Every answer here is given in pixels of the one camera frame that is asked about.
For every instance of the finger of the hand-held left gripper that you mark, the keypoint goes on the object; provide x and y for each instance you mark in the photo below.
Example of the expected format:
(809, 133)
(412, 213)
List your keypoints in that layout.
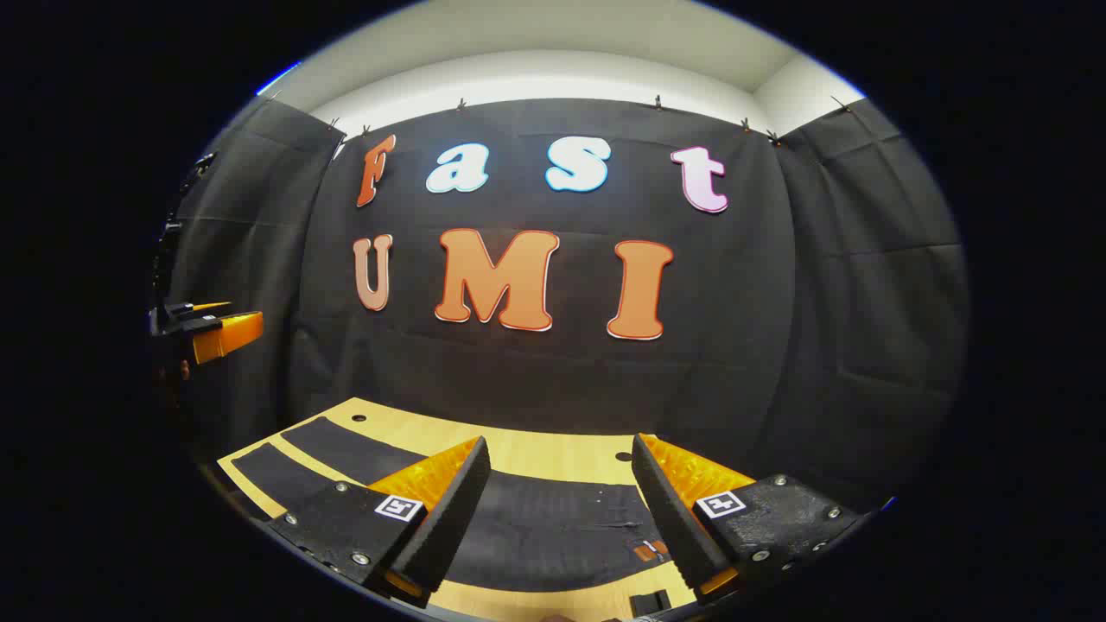
(226, 335)
(186, 308)

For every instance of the dark grey jeans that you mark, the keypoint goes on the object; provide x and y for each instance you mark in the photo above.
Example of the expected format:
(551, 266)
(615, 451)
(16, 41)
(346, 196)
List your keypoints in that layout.
(553, 527)

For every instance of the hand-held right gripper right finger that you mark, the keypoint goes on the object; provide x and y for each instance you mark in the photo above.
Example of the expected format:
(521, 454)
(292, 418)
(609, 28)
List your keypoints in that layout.
(665, 510)

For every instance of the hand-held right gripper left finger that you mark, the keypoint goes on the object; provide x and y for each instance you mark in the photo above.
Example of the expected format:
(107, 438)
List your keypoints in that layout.
(454, 510)

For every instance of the black backdrop cloth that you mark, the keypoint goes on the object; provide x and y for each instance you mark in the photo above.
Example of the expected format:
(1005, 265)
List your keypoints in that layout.
(553, 380)

